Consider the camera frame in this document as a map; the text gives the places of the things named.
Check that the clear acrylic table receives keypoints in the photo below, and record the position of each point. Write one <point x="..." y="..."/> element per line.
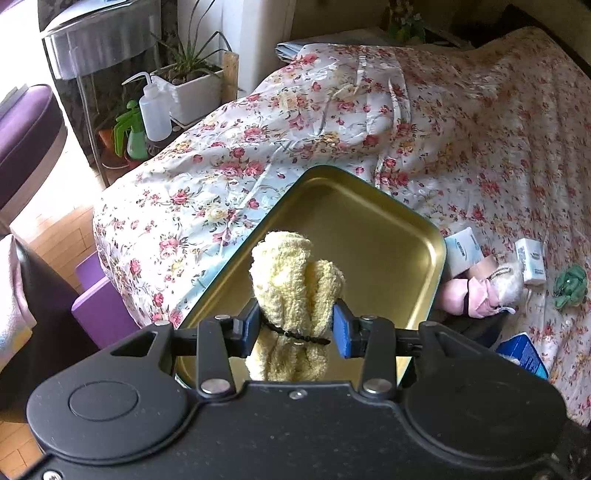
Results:
<point x="92" y="37"/>

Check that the floral bedspread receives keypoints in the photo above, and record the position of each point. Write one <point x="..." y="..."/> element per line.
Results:
<point x="369" y="115"/>

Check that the green flowering plant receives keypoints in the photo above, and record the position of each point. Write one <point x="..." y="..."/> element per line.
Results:
<point x="406" y="23"/>

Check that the green plush toy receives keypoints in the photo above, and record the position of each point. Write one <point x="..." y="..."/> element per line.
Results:
<point x="571" y="287"/>

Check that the yellow towel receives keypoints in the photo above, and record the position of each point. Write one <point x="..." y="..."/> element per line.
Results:
<point x="286" y="272"/>

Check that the white wash bottle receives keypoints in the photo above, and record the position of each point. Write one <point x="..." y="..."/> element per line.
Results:
<point x="154" y="115"/>

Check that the beige tape roll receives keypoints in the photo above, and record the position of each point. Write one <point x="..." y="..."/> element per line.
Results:
<point x="487" y="268"/>

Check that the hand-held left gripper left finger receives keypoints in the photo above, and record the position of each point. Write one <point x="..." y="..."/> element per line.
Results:
<point x="251" y="328"/>

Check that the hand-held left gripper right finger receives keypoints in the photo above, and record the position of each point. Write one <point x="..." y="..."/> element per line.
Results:
<point x="344" y="330"/>

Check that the wooden board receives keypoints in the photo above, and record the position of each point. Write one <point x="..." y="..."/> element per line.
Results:
<point x="231" y="76"/>

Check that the pink pastel towel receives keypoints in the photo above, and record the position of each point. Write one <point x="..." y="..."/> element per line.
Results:
<point x="14" y="295"/>

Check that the terracotta pot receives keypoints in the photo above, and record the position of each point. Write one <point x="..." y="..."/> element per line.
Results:
<point x="107" y="141"/>

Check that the blue folded sheet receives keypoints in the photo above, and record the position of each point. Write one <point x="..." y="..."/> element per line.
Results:
<point x="295" y="48"/>

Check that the white tissue pack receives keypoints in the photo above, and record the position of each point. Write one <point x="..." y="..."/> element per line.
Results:
<point x="531" y="263"/>
<point x="461" y="251"/>

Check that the black chair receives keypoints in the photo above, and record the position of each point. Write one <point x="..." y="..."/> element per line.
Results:
<point x="41" y="323"/>

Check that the purple chaise longue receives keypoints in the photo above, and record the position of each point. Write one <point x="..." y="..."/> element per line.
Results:
<point x="27" y="134"/>

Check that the green spray bottle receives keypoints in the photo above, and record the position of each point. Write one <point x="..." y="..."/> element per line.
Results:
<point x="135" y="138"/>

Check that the long-leaf green plant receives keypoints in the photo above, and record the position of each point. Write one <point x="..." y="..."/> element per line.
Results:
<point x="184" y="60"/>

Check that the white plush bear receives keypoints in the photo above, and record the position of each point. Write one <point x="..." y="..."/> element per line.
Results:
<point x="509" y="288"/>

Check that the teal and gold tin box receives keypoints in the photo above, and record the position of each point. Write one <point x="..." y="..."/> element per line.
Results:
<point x="369" y="240"/>

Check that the pink cloth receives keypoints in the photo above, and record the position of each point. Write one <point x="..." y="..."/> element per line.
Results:
<point x="461" y="295"/>

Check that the blue cardboard box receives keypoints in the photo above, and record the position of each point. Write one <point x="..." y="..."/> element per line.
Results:
<point x="524" y="356"/>

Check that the purple yoga block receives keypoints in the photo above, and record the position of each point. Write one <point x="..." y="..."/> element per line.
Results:
<point x="101" y="314"/>
<point x="91" y="270"/>

